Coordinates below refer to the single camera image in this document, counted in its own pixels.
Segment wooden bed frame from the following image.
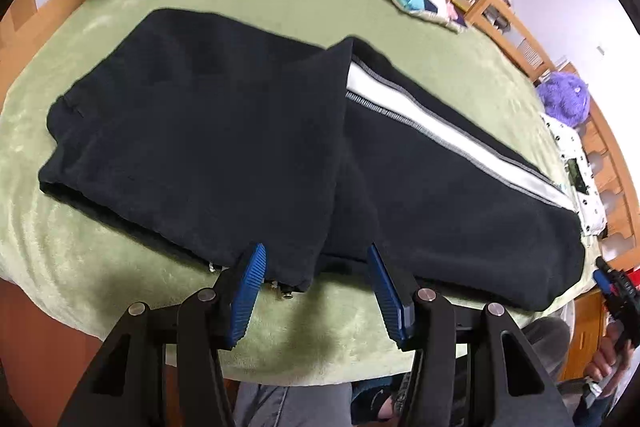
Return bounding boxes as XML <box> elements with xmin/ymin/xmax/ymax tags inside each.
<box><xmin>0</xmin><ymin>0</ymin><xmax>640</xmax><ymax>378</ymax></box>

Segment person's grey trousers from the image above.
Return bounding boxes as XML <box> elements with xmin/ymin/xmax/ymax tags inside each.
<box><xmin>234</xmin><ymin>314</ymin><xmax>572</xmax><ymax>427</ymax></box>

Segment purple plush toy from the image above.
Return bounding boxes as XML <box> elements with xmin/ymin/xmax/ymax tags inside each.
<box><xmin>536</xmin><ymin>71</ymin><xmax>592</xmax><ymax>128</ymax></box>

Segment dark green item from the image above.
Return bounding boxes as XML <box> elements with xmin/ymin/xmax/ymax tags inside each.
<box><xmin>565</xmin><ymin>158</ymin><xmax>590</xmax><ymax>195</ymax></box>

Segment person's right hand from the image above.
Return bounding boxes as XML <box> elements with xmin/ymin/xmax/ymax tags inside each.
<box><xmin>589</xmin><ymin>321</ymin><xmax>637</xmax><ymax>389</ymax></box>

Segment black pants with white stripe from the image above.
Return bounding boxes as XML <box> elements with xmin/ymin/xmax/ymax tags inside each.
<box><xmin>39</xmin><ymin>8</ymin><xmax>587</xmax><ymax>313</ymax></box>

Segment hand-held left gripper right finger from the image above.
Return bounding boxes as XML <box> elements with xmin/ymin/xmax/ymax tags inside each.
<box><xmin>366</xmin><ymin>243</ymin><xmax>576</xmax><ymax>427</ymax></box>

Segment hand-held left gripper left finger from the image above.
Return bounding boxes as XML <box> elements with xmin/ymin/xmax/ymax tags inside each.
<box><xmin>57</xmin><ymin>242</ymin><xmax>268</xmax><ymax>427</ymax></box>

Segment white dotted cloth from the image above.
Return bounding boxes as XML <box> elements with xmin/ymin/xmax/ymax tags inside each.
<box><xmin>541</xmin><ymin>113</ymin><xmax>608</xmax><ymax>237</ymax></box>

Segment dark sandal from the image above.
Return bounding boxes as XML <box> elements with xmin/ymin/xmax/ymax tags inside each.
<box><xmin>350</xmin><ymin>374</ymin><xmax>418</xmax><ymax>425</ymax></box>

